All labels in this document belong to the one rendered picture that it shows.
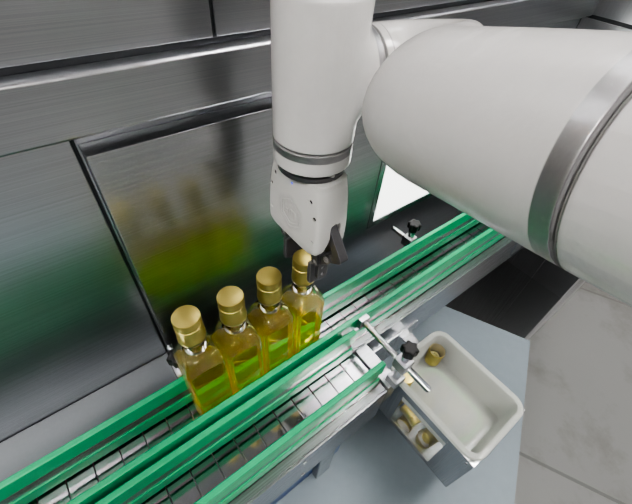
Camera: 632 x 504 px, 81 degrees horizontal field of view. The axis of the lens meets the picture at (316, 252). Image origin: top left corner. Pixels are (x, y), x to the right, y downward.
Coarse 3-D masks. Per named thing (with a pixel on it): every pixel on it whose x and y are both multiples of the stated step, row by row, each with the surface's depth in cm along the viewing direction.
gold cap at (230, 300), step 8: (224, 288) 47; (232, 288) 47; (216, 296) 46; (224, 296) 46; (232, 296) 46; (240, 296) 46; (224, 304) 45; (232, 304) 45; (240, 304) 46; (224, 312) 46; (232, 312) 46; (240, 312) 47; (224, 320) 47; (232, 320) 47; (240, 320) 48
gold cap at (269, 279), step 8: (264, 272) 49; (272, 272) 49; (280, 272) 49; (256, 280) 48; (264, 280) 48; (272, 280) 48; (280, 280) 48; (264, 288) 48; (272, 288) 48; (280, 288) 50; (264, 296) 49; (272, 296) 49; (280, 296) 51; (264, 304) 50; (272, 304) 50
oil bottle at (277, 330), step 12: (252, 312) 54; (276, 312) 53; (288, 312) 54; (264, 324) 52; (276, 324) 53; (288, 324) 55; (264, 336) 53; (276, 336) 55; (288, 336) 57; (264, 348) 56; (276, 348) 57; (288, 348) 60; (264, 360) 58; (276, 360) 60; (264, 372) 62
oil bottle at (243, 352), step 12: (216, 324) 52; (252, 324) 52; (216, 336) 51; (228, 336) 50; (240, 336) 50; (252, 336) 51; (228, 348) 50; (240, 348) 50; (252, 348) 52; (228, 360) 51; (240, 360) 52; (252, 360) 54; (240, 372) 54; (252, 372) 57; (240, 384) 57
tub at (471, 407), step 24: (432, 336) 81; (456, 360) 81; (432, 384) 81; (456, 384) 81; (480, 384) 78; (432, 408) 77; (456, 408) 78; (480, 408) 78; (504, 408) 75; (456, 432) 74; (480, 432) 75; (504, 432) 68; (480, 456) 65
